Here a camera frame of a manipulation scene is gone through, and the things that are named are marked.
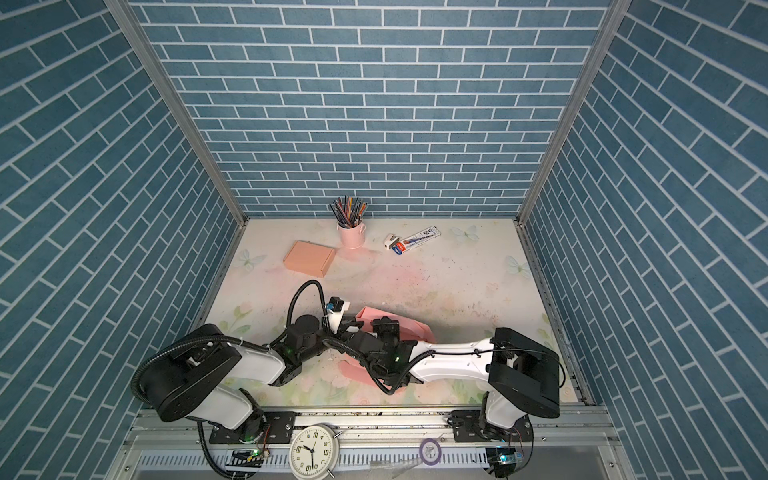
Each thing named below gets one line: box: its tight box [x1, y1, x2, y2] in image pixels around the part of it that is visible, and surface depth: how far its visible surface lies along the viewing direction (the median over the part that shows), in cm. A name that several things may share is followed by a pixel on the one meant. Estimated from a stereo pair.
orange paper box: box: [283, 240, 335, 277], surface depth 107 cm
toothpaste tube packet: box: [392, 225, 442, 256], surface depth 117 cm
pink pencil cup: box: [338, 223, 367, 250], surface depth 110 cm
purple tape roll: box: [419, 438, 442, 466], surface depth 72 cm
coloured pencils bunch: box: [329, 195, 369, 228], surface depth 107 cm
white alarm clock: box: [288, 423, 340, 480], surface depth 68 cm
